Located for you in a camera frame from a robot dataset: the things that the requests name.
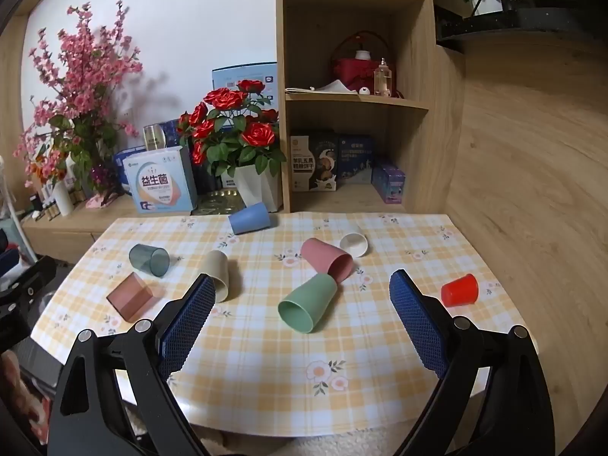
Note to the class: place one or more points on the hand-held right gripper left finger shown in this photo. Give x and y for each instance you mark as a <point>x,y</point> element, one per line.
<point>186,323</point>

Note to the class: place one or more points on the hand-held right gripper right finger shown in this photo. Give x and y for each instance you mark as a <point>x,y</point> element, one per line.
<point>420,325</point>

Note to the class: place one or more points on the green cup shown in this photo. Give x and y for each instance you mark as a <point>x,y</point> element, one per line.
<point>308,305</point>

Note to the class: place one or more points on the red cup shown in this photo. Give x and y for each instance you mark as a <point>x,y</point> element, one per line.
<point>460,289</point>

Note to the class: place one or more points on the beige cup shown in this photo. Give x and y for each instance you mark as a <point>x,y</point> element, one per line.
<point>216,270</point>

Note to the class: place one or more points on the brown clear square cup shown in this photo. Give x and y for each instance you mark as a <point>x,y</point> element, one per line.
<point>130,297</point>

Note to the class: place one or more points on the dark teal clear cup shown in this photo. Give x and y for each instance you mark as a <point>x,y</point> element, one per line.
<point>148,259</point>

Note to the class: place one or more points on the white cup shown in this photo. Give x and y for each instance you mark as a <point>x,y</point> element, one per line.
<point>355,243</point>

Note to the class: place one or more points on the pink cup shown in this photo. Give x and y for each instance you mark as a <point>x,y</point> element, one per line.
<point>325,255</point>

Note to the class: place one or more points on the blue cup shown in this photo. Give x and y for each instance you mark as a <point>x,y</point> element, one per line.
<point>250,218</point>

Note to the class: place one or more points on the yellow checked floral tablecloth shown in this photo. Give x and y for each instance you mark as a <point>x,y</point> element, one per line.
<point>266,356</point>

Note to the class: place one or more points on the golden tray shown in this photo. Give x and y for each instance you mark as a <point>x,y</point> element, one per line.
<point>218,202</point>

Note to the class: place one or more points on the white and blue box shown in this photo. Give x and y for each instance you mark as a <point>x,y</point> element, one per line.
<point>159,180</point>

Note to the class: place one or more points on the purple box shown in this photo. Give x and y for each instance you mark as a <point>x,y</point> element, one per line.
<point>388,183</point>

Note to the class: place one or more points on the white plastic bottle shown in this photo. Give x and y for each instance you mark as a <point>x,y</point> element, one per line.
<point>62,198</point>

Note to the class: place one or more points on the dark blue box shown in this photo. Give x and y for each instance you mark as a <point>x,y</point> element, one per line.
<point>356,159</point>

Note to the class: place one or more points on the row of small bottles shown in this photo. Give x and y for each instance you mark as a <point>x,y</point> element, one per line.
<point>45,209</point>

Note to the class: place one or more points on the red rose plant white pot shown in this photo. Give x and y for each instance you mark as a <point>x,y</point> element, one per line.
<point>237,142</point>

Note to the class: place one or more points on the silver can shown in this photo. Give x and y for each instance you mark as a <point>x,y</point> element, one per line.
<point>153,137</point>

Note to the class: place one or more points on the dark box with moon picture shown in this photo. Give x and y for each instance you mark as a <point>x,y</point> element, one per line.
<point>325,161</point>

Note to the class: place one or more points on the white and beige box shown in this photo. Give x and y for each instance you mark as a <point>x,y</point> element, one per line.
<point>301,164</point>

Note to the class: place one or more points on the wooden shelf unit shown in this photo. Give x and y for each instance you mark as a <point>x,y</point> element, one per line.
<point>418,80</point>

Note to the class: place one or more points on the blue box with white panel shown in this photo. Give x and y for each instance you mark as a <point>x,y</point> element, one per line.
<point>232,80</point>

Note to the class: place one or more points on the pink blossom flower arrangement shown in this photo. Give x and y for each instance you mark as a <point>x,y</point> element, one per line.
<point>80,99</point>

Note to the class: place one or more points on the clear glass bottle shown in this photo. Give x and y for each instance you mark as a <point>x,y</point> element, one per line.
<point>383,78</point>

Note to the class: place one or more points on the white paper sheets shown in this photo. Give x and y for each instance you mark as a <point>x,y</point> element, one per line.
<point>327,88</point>

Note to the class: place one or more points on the red gift basket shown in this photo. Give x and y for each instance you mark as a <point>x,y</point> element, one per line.
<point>354,69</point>

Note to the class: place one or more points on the white jar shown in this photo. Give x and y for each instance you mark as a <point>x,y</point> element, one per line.
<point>363,55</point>

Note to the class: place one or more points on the black speckled shelf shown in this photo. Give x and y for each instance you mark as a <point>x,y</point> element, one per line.
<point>522,23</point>

